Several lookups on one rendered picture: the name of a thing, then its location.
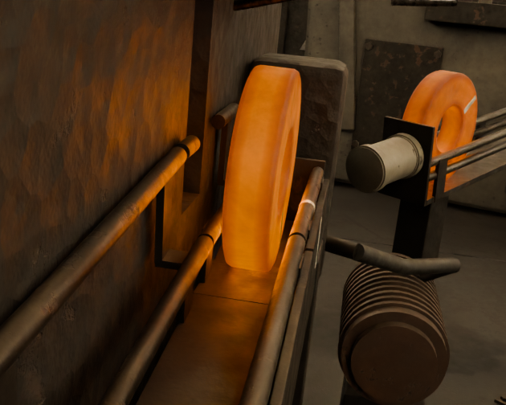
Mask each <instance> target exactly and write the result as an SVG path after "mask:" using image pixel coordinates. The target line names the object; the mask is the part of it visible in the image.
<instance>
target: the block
mask: <svg viewBox="0 0 506 405"><path fill-rule="evenodd" d="M258 65H267V66H273V67H280V68H292V69H296V70H297V71H298V72H299V73H300V79H301V104H300V124H299V132H298V140H297V147H296V157H298V158H311V159H316V160H323V161H325V168H324V179H329V186H328V197H327V204H326V211H325V217H324V229H323V235H322V240H323V249H322V256H321V262H320V274H319V278H320V276H321V273H322V268H323V263H324V254H325V251H324V250H325V243H326V237H327V234H328V223H329V216H330V210H331V204H332V197H333V186H334V179H335V173H336V167H337V155H338V149H339V142H340V136H341V124H342V118H343V112H344V105H345V94H346V88H347V81H348V74H349V72H348V68H347V65H346V64H345V63H343V62H341V61H340V60H336V59H322V58H314V57H307V56H299V55H285V54H277V53H267V54H264V55H261V56H259V57H257V58H256V59H254V60H253V62H252V64H251V66H250V71H249V75H250V73H251V71H252V69H253V68H254V67H255V66H258Z"/></svg>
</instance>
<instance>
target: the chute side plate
mask: <svg viewBox="0 0 506 405"><path fill-rule="evenodd" d="M328 186H329V179H324V181H323V186H322V189H321V191H320V194H319V198H318V201H317V205H316V209H315V213H314V216H313V220H312V230H311V233H310V236H309V239H308V241H307V244H306V248H305V252H304V263H303V267H302V270H301V274H300V278H299V279H298V281H297V285H296V291H295V295H294V298H293V302H292V308H291V312H290V315H289V319H288V325H287V328H286V333H285V336H284V342H283V346H282V350H281V353H280V360H279V363H278V366H277V371H276V374H275V380H274V384H273V388H272V391H271V398H270V401H269V404H268V405H292V400H293V396H294V391H295V387H296V379H297V375H298V370H299V365H300V357H301V353H302V349H303V344H304V336H305V332H306V328H307V324H308V315H309V311H310V307H311V303H312V295H313V289H314V282H315V275H316V267H315V264H316V263H317V259H318V255H319V250H320V243H321V240H322V235H323V229H324V217H325V211H326V204H327V197H328ZM321 217H322V220H321ZM320 221H321V227H320ZM319 233H320V239H319ZM318 240H319V246H318ZM317 246H318V252H317ZM316 252H317V258H316Z"/></svg>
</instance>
